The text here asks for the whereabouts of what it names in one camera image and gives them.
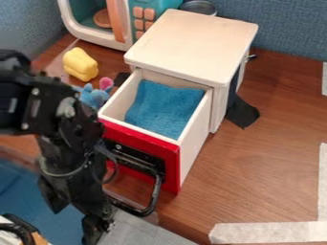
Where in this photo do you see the yellow toy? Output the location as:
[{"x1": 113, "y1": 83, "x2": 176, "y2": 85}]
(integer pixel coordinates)
[{"x1": 61, "y1": 46, "x2": 101, "y2": 83}]

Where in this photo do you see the silver pot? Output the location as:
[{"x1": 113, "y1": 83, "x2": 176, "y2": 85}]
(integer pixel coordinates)
[{"x1": 179, "y1": 0, "x2": 219, "y2": 17}]

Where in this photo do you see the toy microwave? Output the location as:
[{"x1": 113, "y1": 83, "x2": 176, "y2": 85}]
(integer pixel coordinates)
[{"x1": 55, "y1": 0, "x2": 185, "y2": 53}]

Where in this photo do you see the drawer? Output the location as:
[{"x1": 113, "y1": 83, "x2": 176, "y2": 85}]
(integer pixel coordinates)
[{"x1": 97, "y1": 68, "x2": 215, "y2": 218}]

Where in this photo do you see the cabinet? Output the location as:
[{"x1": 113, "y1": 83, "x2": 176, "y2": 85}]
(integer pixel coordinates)
[{"x1": 122, "y1": 8, "x2": 261, "y2": 135}]

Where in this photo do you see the blue plush toy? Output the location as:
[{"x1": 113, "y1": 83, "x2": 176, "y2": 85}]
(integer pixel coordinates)
[{"x1": 73, "y1": 77, "x2": 117, "y2": 111}]

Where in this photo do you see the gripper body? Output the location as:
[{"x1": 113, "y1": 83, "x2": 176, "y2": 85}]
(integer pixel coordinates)
[{"x1": 36, "y1": 166, "x2": 118, "y2": 245}]

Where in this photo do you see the blue cloth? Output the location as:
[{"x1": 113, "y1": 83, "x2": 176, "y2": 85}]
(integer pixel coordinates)
[{"x1": 122, "y1": 78, "x2": 207, "y2": 142}]

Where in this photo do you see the black cloth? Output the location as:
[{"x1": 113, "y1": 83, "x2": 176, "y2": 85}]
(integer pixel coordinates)
[{"x1": 225, "y1": 72, "x2": 262, "y2": 130}]

